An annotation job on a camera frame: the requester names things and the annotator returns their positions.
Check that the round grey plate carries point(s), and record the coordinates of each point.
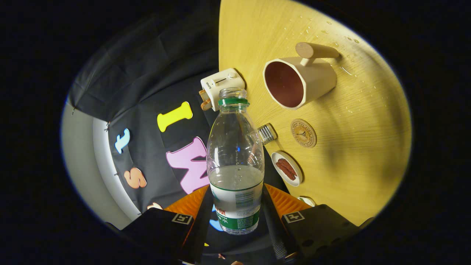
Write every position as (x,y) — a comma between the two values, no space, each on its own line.
(278,156)

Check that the cream toaster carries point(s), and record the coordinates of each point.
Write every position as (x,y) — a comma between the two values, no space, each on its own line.
(220,82)

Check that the wooden table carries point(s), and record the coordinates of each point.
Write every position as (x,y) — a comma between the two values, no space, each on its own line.
(349,154)

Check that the clear plastic juice bottle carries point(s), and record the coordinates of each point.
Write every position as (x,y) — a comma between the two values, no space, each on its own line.
(235,198)

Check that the white compartment sauce tray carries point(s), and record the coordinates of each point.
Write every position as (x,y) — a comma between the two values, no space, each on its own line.
(307,201)

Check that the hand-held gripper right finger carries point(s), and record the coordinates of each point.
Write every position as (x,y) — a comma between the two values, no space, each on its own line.
(274,224)

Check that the brown meat piece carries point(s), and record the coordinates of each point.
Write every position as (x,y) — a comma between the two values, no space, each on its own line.
(290,167)
(284,171)

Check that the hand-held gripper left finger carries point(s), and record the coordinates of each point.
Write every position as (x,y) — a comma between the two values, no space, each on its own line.
(200,228)

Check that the round wooden coaster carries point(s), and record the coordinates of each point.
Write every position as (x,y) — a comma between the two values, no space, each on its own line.
(303,133)

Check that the toast slices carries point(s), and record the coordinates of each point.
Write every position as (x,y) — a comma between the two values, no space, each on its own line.
(205,101)

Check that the black backdrop cloth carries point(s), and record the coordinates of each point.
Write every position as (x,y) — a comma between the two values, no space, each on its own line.
(147,73)

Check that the small metal holder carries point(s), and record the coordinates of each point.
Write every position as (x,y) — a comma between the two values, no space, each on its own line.
(267,133)

